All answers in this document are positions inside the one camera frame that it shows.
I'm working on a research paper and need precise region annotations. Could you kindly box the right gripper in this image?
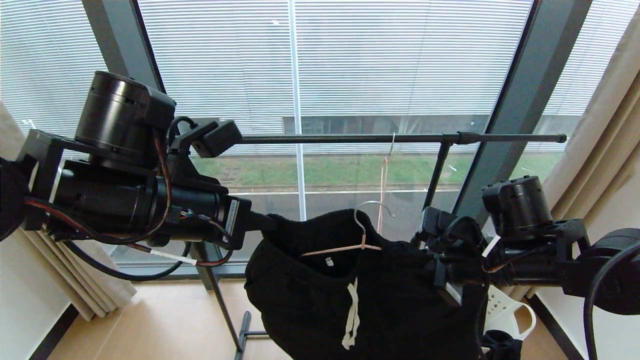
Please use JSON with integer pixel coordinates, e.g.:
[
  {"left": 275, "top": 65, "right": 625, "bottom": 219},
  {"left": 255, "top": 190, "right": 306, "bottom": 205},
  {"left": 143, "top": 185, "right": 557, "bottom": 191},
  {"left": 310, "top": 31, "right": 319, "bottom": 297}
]
[{"left": 433, "top": 246, "right": 507, "bottom": 307}]

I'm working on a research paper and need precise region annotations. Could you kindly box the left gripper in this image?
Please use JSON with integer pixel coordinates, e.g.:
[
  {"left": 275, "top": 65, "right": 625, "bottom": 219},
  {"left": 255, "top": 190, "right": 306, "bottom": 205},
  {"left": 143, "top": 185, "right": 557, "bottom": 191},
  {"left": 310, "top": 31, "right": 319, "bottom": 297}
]
[{"left": 50, "top": 160, "right": 252, "bottom": 251}]

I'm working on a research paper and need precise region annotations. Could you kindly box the pink clothes hanger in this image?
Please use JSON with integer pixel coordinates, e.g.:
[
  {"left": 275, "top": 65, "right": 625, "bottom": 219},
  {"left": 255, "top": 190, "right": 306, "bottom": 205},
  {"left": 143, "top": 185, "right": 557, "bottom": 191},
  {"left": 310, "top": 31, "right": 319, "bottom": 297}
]
[
  {"left": 301, "top": 201, "right": 396, "bottom": 257},
  {"left": 377, "top": 132, "right": 397, "bottom": 236}
]

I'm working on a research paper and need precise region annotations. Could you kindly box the white laundry basket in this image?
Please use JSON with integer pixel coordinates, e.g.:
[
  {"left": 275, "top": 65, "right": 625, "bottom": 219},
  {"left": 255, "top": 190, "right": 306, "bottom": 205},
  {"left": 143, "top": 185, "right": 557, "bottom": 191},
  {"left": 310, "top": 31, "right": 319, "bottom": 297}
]
[{"left": 482, "top": 285, "right": 537, "bottom": 342}]

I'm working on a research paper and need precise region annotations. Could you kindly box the heap of clothes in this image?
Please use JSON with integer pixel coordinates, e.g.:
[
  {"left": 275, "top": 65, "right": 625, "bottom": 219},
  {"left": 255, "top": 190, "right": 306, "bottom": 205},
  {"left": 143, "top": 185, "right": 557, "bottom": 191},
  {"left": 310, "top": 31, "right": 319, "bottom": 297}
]
[{"left": 482, "top": 330, "right": 523, "bottom": 360}]

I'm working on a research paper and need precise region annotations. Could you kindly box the black clothes rack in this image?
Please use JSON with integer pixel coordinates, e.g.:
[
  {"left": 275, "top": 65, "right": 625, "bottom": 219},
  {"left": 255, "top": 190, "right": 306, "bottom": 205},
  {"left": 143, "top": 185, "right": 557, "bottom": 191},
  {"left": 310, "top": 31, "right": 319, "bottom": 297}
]
[{"left": 195, "top": 131, "right": 567, "bottom": 360}]

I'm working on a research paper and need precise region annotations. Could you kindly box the beige curtain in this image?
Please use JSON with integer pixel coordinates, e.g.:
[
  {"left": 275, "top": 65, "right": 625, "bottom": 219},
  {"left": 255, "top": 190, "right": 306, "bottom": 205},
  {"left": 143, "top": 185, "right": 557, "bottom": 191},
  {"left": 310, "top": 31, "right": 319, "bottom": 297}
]
[
  {"left": 0, "top": 102, "right": 137, "bottom": 322},
  {"left": 500, "top": 12, "right": 640, "bottom": 303}
]

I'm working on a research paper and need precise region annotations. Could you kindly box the window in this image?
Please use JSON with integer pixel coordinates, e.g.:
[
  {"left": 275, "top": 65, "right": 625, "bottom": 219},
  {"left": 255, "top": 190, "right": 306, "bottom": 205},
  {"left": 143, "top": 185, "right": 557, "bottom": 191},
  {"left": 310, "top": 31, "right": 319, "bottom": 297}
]
[{"left": 0, "top": 0, "right": 640, "bottom": 278}]

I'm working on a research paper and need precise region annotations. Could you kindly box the black cable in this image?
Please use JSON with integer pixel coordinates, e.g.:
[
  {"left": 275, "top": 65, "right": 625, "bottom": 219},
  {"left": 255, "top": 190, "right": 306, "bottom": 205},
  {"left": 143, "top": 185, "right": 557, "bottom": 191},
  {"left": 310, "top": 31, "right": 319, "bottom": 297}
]
[
  {"left": 64, "top": 239, "right": 193, "bottom": 282},
  {"left": 440, "top": 216, "right": 485, "bottom": 251},
  {"left": 582, "top": 240, "right": 640, "bottom": 360}
]

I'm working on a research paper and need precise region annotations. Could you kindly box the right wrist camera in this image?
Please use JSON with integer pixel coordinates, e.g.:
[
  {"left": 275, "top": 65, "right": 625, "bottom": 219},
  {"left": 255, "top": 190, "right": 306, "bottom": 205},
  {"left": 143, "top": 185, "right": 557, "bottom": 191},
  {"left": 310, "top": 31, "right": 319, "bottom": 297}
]
[{"left": 417, "top": 206, "right": 486, "bottom": 256}]

